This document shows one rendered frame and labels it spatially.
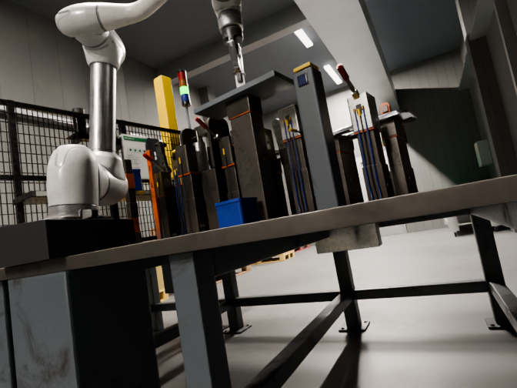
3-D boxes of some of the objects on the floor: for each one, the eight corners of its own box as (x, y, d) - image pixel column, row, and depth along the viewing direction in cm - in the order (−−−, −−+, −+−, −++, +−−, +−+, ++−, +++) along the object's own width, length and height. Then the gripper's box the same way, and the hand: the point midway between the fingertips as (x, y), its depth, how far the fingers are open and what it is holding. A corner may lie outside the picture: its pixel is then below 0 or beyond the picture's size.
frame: (520, 318, 180) (490, 195, 187) (852, 773, 37) (674, 177, 44) (157, 329, 294) (147, 252, 301) (-106, 450, 151) (-114, 298, 158)
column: (91, 523, 90) (64, 271, 97) (24, 500, 104) (5, 280, 111) (171, 448, 117) (145, 255, 124) (109, 437, 131) (90, 264, 138)
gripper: (237, 18, 120) (248, 83, 117) (245, 38, 132) (255, 96, 130) (216, 24, 121) (227, 88, 119) (227, 42, 134) (236, 101, 131)
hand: (240, 83), depth 125 cm, fingers closed
